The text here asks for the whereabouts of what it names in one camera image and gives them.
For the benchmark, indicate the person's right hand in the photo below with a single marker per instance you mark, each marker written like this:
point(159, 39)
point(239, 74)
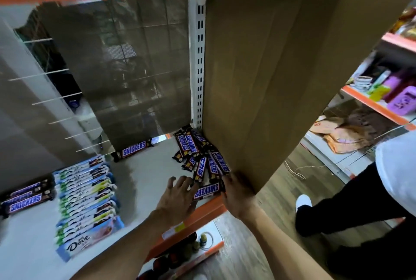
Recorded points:
point(240, 198)

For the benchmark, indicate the person's left hand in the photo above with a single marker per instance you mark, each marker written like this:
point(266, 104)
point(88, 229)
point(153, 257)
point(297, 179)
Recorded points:
point(175, 205)

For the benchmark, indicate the person's left middle finger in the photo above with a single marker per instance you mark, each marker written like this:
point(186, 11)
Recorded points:
point(188, 186)

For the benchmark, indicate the person's left little finger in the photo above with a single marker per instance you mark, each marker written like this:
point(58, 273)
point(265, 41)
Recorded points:
point(170, 185)

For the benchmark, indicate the person's right thumb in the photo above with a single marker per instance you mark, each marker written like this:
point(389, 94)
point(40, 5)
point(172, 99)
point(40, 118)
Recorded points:
point(225, 190)

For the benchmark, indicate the brown chocolate bar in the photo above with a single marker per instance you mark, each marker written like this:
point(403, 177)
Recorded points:
point(27, 204)
point(14, 199)
point(133, 150)
point(27, 188)
point(209, 190)

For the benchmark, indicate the person's left forearm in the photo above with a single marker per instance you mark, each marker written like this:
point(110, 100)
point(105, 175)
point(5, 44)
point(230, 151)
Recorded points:
point(130, 250)

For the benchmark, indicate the person's right forearm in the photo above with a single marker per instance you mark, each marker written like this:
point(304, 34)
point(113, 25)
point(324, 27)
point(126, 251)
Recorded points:
point(276, 250)

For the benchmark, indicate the white shelf board orange edge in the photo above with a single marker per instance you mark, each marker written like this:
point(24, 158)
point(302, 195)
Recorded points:
point(143, 179)

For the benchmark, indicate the pile of brown candy bars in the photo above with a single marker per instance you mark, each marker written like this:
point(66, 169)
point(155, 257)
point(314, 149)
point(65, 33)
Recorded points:
point(198, 156)

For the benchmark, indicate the yellow white price label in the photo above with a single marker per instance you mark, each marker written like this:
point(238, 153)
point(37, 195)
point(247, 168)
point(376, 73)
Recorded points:
point(173, 231)

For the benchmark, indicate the row of small dark bottles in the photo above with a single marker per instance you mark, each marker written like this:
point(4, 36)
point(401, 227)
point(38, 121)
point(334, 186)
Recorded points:
point(182, 250)

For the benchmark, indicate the white shoe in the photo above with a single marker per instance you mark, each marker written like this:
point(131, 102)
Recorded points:
point(303, 201)

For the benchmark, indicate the row of blue chocolate packets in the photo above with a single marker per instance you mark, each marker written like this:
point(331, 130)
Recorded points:
point(86, 205)

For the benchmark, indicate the white base shelf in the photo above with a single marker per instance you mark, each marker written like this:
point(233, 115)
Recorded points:
point(334, 159)

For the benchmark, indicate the tan paper bag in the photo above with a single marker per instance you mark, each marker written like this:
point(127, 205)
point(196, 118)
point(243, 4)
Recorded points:
point(325, 124)

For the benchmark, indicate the large brown cardboard sheet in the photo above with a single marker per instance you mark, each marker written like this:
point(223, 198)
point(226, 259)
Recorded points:
point(276, 78)

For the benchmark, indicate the white perforated shelf upright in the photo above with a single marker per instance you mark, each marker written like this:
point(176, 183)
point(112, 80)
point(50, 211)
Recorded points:
point(197, 62)

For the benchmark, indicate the orange paper bag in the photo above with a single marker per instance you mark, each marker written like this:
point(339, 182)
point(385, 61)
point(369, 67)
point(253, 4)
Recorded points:
point(346, 140)

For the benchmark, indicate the brown crumpled bag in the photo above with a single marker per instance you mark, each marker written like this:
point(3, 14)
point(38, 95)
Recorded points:
point(367, 120)

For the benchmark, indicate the orange edged side shelf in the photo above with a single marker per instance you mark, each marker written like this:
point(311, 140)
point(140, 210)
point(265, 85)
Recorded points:
point(373, 106)

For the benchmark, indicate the stack of white bowls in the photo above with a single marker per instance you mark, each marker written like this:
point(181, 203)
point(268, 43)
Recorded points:
point(363, 83)

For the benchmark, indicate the yellow green box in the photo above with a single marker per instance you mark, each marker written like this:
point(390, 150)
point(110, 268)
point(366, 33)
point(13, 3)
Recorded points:
point(378, 93)

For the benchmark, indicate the purple box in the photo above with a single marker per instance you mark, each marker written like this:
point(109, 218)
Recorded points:
point(403, 101)

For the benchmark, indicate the magenta packet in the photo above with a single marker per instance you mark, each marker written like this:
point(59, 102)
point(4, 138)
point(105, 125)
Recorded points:
point(395, 83)

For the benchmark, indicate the orange edged high shelf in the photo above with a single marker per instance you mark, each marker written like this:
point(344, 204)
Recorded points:
point(398, 42)

